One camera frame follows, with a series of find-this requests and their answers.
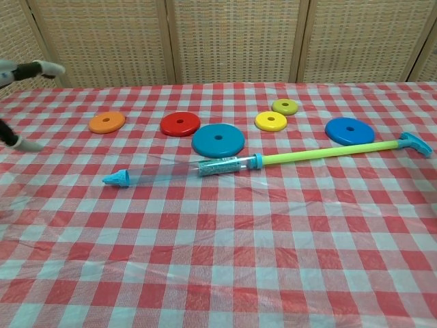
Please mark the red checkered plastic tablecloth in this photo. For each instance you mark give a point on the red checkered plastic tablecloth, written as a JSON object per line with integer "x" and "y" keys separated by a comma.
{"x": 218, "y": 259}

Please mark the green and blue water pump toy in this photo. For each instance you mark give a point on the green and blue water pump toy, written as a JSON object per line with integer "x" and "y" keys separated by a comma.
{"x": 307, "y": 155}

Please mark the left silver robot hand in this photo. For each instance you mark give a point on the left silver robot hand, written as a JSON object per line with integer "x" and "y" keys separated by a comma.
{"x": 27, "y": 70}

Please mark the woven wooden screen panel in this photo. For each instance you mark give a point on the woven wooden screen panel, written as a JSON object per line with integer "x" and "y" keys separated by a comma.
{"x": 235, "y": 41}
{"x": 358, "y": 41}
{"x": 428, "y": 65}
{"x": 102, "y": 41}
{"x": 17, "y": 41}

